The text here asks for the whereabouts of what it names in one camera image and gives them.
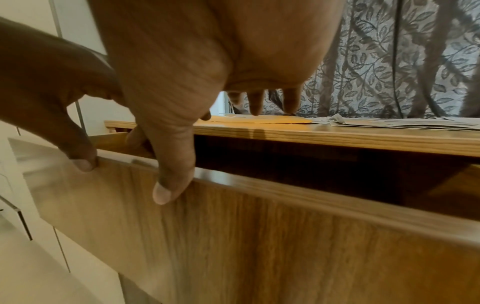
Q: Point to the yellow paper envelope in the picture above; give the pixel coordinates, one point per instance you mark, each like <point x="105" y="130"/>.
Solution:
<point x="270" y="119"/>

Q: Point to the leaf patterned curtain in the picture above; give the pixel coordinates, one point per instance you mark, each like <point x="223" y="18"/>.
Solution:
<point x="362" y="59"/>

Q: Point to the person's right hand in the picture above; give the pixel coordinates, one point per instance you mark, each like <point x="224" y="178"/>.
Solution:
<point x="210" y="44"/>

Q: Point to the person's left hand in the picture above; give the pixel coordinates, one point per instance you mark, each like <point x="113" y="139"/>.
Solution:
<point x="41" y="77"/>

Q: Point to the grey newspaper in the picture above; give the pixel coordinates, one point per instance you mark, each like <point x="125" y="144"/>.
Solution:
<point x="405" y="122"/>

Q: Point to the wooden drawer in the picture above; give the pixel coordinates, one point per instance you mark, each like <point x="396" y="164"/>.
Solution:
<point x="285" y="243"/>

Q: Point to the white wardrobe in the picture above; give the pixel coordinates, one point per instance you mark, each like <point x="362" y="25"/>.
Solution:
<point x="11" y="184"/>

